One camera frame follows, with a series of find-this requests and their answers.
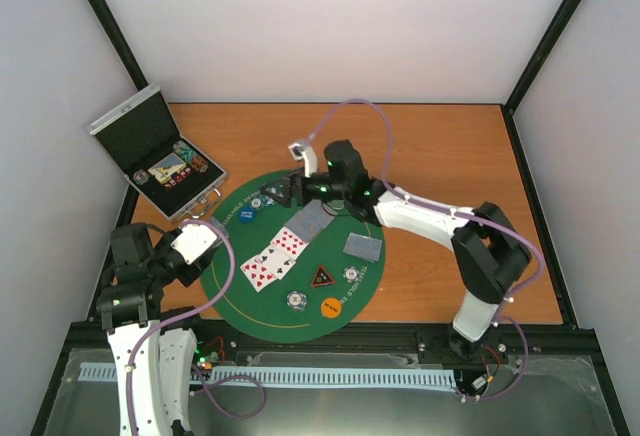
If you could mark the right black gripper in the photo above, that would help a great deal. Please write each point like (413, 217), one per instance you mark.
(285, 183)

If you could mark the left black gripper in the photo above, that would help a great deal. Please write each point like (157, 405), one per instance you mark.
(190, 276)

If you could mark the blue small blind button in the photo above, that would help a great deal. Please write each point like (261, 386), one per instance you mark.
(246, 215)

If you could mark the face-down community card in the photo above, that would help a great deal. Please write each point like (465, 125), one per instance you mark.
(305, 228)
(316, 211)

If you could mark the ten of diamonds card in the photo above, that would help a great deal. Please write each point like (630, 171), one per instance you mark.
(288, 242)

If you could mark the four of clubs card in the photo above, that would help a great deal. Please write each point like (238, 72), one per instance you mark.
(274, 262)

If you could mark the dealt blue-backed playing card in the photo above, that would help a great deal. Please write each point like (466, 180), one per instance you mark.
(363, 247)

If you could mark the white blue chip stack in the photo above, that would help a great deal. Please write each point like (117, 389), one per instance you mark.
(351, 274)
(296, 300)

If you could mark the orange big blind button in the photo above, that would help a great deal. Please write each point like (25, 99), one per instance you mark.
(331, 308)

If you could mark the deck of playing cards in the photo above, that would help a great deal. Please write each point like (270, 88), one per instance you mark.
(219, 225)

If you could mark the eight of hearts card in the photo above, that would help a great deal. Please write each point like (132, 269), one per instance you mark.
(258, 275)

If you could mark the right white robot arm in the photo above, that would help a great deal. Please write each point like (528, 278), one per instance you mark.
(491, 256)

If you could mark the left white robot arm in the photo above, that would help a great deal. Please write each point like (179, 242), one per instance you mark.
(153, 356)

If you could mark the aluminium poker case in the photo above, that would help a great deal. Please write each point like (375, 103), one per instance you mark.
(140, 132)

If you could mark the poker chips in case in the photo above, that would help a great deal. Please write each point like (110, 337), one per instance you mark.
(190, 156)

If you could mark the round green poker mat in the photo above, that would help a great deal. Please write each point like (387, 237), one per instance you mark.
(266, 315)

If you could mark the red dice row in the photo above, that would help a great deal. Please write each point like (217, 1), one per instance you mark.
(177, 178)

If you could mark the lone chip in case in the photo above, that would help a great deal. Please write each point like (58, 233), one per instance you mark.
(141, 177)

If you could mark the boxed card deck in case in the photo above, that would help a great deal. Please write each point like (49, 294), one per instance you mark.
(163, 170)

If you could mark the black triangular card piece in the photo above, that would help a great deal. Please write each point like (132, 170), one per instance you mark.
(322, 278)

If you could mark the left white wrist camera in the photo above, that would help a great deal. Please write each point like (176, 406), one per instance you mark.
(194, 241)

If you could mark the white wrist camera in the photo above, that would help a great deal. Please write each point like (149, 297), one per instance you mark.
(302, 151)
(194, 241)

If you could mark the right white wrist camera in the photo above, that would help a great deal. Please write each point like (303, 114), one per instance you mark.
(302, 151)

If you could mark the light blue slotted cable duct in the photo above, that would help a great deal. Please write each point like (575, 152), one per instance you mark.
(338, 378)

